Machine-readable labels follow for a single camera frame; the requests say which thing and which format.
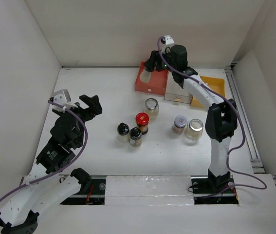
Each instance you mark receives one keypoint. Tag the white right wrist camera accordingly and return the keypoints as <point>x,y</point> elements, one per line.
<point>167,41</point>

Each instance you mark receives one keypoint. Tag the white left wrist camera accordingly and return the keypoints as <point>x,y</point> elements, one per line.
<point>61,101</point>

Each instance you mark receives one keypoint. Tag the silver-lid clear glass jar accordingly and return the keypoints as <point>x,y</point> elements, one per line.
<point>194,130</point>

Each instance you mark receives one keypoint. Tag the open clear glass jar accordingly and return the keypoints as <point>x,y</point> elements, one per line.
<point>151,108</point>

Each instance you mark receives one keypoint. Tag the red plastic bin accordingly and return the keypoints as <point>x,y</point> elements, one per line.
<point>156,85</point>

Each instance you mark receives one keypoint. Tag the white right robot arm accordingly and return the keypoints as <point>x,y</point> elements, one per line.
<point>222,117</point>

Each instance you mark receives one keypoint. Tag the clear plastic bin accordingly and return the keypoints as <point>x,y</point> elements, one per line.
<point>175,93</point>

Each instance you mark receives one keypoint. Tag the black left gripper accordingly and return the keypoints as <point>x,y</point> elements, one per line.
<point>94,109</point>

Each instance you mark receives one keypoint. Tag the black-cap white spice bottle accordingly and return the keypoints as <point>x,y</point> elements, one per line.
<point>123,132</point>

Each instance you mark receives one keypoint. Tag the red-lid dark sauce jar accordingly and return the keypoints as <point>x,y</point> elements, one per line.
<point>142,121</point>

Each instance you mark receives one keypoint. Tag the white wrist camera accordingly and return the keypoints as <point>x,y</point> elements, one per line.
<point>167,41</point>
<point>61,101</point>

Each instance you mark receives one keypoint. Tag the silver-cap white spice shaker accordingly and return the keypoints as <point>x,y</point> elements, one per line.
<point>145,76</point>

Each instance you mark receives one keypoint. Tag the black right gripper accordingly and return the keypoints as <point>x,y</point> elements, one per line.
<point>153,59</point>

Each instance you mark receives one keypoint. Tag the yellow plastic bin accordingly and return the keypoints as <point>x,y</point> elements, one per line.
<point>216,84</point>

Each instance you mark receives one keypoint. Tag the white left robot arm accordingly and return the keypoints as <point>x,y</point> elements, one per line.
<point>21,208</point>

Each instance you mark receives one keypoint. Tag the white-lid small brown jar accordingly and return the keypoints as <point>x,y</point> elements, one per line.
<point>179,124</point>

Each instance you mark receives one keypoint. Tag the black-cap brown spice bottle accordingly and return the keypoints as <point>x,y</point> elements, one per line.
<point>135,137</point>

